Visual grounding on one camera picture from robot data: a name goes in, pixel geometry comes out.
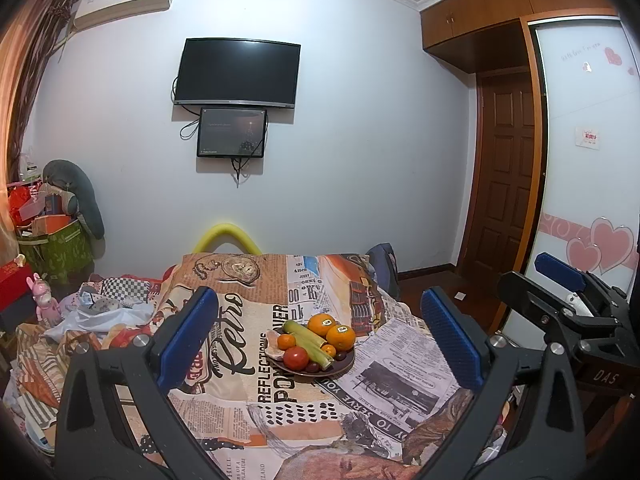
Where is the black monitor cable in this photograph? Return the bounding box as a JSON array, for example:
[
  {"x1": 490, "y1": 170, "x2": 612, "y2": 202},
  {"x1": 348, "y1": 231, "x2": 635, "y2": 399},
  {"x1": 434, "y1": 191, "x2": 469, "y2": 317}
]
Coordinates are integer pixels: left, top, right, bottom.
[{"x1": 230, "y1": 157, "x2": 252, "y2": 187}]

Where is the white sliding wardrobe door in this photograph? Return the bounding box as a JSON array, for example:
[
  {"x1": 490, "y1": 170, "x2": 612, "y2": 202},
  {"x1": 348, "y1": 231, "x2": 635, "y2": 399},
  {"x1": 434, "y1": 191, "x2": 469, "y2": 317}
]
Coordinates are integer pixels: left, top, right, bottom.
[{"x1": 500, "y1": 12, "x2": 640, "y2": 336}]

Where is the orange box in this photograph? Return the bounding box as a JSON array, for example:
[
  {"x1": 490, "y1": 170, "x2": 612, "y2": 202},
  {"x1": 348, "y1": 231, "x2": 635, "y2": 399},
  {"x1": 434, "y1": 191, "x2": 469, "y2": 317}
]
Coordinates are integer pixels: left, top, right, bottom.
[{"x1": 31, "y1": 215, "x2": 77, "y2": 237}]

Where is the black television cable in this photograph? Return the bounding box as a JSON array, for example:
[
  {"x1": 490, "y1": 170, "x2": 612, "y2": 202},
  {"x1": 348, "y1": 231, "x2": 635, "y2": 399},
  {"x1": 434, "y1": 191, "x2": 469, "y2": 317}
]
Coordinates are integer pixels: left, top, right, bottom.
[{"x1": 180, "y1": 109, "x2": 202, "y2": 142}]

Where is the red tomato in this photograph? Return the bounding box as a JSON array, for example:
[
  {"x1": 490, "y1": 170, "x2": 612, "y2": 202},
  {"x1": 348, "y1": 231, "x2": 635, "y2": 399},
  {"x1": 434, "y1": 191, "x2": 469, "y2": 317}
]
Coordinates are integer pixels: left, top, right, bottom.
[{"x1": 283, "y1": 346, "x2": 310, "y2": 371}]

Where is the pink bunny toy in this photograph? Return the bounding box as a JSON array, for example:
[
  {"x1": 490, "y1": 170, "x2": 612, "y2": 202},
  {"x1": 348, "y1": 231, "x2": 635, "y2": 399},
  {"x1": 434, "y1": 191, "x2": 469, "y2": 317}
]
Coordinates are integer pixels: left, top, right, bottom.
[{"x1": 27, "y1": 272, "x2": 64, "y2": 326}]

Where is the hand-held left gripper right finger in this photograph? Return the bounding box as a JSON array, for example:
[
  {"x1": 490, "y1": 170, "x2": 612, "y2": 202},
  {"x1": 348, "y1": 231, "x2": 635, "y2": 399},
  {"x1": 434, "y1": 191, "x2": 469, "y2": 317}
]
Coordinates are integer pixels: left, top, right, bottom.
[{"x1": 419, "y1": 286, "x2": 583, "y2": 480}]

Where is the peeled pink pomelo piece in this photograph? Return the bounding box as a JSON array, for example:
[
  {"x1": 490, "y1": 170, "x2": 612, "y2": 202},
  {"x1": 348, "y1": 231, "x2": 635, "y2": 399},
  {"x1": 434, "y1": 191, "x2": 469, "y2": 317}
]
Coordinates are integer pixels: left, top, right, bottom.
[{"x1": 265, "y1": 329, "x2": 287, "y2": 361}]

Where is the white air conditioner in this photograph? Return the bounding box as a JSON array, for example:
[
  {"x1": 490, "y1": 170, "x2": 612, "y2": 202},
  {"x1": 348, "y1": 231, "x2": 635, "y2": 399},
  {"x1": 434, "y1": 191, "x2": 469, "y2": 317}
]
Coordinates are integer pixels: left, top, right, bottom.
[{"x1": 72, "y1": 0, "x2": 181, "y2": 31}]

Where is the black wall television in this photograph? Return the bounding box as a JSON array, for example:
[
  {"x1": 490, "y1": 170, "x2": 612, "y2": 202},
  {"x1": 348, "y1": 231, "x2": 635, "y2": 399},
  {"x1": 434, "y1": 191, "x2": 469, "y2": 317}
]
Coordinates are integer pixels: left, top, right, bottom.
[{"x1": 172, "y1": 37, "x2": 302, "y2": 110}]

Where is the grey plush toy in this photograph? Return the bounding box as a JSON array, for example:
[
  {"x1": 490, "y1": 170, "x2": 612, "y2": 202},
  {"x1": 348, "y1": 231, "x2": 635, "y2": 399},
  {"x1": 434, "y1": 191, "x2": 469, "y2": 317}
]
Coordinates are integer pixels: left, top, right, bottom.
[{"x1": 42, "y1": 159, "x2": 106, "y2": 240}]

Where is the wooden overhead cabinet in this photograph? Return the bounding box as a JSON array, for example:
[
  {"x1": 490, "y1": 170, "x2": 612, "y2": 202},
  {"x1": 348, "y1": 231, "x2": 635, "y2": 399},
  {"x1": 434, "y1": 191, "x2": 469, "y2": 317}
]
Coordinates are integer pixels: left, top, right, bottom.
[{"x1": 420, "y1": 0, "x2": 621, "y2": 73}]

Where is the purple oval plate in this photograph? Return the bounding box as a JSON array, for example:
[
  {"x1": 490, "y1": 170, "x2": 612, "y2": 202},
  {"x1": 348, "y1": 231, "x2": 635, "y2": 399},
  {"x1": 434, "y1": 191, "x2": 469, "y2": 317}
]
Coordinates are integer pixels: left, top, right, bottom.
[{"x1": 267, "y1": 332, "x2": 357, "y2": 376}]

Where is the pile of crumpled cloths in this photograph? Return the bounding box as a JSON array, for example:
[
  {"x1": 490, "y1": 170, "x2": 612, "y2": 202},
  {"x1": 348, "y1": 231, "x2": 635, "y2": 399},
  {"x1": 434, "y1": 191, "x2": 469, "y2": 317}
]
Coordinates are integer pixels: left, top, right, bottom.
[{"x1": 45, "y1": 275, "x2": 166, "y2": 343}]

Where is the blue bag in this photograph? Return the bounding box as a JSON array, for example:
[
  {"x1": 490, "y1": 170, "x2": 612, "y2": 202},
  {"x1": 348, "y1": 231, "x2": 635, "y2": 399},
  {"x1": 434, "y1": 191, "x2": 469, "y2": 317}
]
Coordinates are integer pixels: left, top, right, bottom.
[{"x1": 365, "y1": 242, "x2": 401, "y2": 302}]

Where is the orange with label sticker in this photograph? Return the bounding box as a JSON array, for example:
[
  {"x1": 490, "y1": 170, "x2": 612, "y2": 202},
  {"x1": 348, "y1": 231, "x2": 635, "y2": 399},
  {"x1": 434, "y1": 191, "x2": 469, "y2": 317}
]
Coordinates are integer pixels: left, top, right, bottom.
[
  {"x1": 326, "y1": 325, "x2": 357, "y2": 352},
  {"x1": 306, "y1": 313, "x2": 336, "y2": 337}
]

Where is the green patterned storage box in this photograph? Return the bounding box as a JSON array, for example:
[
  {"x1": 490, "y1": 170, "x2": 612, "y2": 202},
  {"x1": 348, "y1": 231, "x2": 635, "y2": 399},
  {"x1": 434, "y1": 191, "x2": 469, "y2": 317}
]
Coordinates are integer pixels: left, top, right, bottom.
[{"x1": 17, "y1": 217, "x2": 96, "y2": 281}]

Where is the red gift box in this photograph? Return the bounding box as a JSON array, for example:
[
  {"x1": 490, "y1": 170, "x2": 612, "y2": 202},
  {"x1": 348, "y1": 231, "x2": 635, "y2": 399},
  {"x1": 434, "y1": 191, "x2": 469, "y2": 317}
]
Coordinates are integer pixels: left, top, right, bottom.
[{"x1": 0, "y1": 260, "x2": 37, "y2": 313}]

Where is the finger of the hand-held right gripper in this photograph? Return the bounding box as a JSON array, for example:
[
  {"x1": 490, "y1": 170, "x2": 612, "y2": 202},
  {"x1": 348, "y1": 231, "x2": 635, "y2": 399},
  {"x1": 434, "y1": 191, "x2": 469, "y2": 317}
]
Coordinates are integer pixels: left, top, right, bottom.
[
  {"x1": 534, "y1": 252, "x2": 631, "y2": 312},
  {"x1": 497, "y1": 271, "x2": 597, "y2": 350}
]

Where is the brown wooden door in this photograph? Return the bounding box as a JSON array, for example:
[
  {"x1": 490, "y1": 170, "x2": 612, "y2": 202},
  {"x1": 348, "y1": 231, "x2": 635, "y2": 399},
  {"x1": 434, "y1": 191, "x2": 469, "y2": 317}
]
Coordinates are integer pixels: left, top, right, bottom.
[{"x1": 457, "y1": 67, "x2": 543, "y2": 277}]

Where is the brown curtain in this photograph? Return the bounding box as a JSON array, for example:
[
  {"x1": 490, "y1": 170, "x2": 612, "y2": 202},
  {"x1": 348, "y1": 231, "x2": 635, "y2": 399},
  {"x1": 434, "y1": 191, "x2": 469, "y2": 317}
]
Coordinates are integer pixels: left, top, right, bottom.
[{"x1": 0, "y1": 0, "x2": 81, "y2": 191}]

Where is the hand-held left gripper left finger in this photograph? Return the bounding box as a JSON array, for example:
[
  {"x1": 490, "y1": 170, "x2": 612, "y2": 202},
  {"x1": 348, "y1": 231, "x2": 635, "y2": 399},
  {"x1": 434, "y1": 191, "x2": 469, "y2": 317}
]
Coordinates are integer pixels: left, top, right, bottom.
[{"x1": 55, "y1": 286, "x2": 236, "y2": 480}]

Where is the newspaper print tablecloth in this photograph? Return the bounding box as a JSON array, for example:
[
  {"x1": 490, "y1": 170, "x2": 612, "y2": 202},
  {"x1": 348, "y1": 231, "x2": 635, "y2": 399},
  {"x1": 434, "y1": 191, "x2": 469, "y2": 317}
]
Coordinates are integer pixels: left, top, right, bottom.
[{"x1": 15, "y1": 252, "x2": 506, "y2": 480}]

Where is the small black monitor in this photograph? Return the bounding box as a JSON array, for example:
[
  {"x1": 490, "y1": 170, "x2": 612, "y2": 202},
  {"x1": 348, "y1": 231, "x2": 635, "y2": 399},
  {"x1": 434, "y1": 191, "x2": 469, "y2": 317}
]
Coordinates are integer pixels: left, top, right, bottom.
[{"x1": 196, "y1": 106, "x2": 267, "y2": 159}]

